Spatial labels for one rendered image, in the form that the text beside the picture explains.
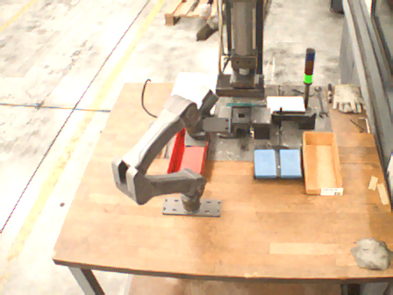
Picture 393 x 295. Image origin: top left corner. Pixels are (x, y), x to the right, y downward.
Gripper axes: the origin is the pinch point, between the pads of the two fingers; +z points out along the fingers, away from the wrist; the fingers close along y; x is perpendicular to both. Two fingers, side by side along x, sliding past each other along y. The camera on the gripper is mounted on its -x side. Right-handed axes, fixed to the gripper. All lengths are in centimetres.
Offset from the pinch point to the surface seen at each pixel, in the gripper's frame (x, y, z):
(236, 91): -10.2, 20.8, 8.2
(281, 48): -32, 162, 217
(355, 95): -61, 35, 41
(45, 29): 234, 205, 235
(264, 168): -20.6, -4.7, 17.8
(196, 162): 4.8, -2.4, 20.7
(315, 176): -38.9, -7.5, 18.8
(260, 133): -18.9, 11.2, 25.4
